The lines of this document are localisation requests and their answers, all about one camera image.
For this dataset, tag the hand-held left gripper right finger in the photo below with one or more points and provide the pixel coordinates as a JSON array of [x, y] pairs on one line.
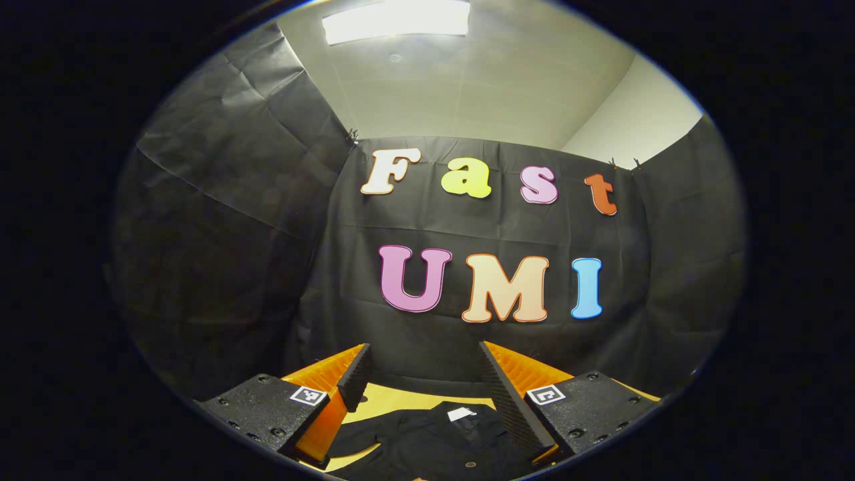
[[514, 407]]

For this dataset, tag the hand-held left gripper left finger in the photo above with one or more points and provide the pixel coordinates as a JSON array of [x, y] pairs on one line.
[[355, 381]]

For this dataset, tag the black shirt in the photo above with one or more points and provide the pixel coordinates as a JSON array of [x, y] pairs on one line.
[[414, 441]]

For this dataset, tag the black backdrop cloth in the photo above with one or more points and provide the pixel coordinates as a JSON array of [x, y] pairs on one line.
[[234, 234]]

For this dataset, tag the ceiling light panel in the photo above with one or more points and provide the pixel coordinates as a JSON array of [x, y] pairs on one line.
[[394, 20]]

